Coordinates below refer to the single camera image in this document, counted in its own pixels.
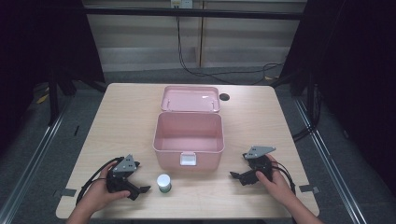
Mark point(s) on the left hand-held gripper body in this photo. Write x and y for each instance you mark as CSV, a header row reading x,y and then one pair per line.
x,y
120,183

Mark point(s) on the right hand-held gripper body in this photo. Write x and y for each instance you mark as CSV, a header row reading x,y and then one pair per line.
x,y
261,166

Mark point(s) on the green bottle with white cap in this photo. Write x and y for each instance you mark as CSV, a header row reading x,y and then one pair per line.
x,y
164,182

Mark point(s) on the pink plastic storage box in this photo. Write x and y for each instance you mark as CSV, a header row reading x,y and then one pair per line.
x,y
188,130

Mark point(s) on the person's right hand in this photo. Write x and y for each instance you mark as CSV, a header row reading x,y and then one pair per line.
x,y
277,186

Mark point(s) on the person's left hand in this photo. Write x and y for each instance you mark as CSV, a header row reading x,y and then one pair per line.
x,y
96,196

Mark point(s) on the grey tape strip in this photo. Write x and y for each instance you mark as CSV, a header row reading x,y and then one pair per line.
x,y
67,192
308,188

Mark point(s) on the black table grommet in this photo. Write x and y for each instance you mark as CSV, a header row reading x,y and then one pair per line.
x,y
224,96

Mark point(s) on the small black floor piece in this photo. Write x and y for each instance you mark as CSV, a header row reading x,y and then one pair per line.
x,y
76,130

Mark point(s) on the black metal stand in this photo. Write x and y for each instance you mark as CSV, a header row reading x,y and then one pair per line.
x,y
53,99

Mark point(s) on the yellow floor scrap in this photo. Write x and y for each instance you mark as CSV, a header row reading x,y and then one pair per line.
x,y
42,98

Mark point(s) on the dark curtain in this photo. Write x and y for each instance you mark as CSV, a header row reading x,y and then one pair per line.
x,y
351,62
40,43

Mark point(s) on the metal floor rail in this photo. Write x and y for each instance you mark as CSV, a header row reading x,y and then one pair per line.
x,y
34,161
330,168

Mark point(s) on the black horizontal frame bar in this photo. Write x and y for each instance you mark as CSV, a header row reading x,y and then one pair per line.
x,y
193,13

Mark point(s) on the white wall socket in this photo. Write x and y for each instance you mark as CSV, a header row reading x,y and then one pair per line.
x,y
181,3

